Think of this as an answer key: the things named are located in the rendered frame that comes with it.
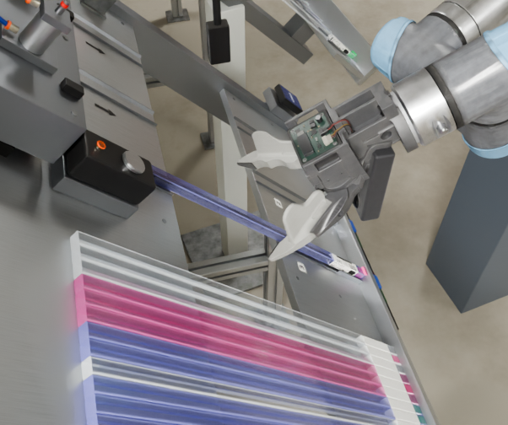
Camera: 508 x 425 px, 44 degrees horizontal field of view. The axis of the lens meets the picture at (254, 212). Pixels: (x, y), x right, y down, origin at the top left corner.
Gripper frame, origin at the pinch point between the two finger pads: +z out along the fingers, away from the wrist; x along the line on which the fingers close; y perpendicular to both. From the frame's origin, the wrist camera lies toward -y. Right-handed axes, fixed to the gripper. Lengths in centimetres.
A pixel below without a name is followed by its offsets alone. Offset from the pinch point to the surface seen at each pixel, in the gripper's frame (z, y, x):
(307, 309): 0.0, -8.5, 10.2
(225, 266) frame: 26, -54, -33
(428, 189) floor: -23, -116, -67
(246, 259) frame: 22, -57, -34
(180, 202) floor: 45, -80, -81
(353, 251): -5.6, -24.9, -4.0
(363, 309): -3.9, -23.2, 6.0
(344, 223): -6.1, -24.7, -9.1
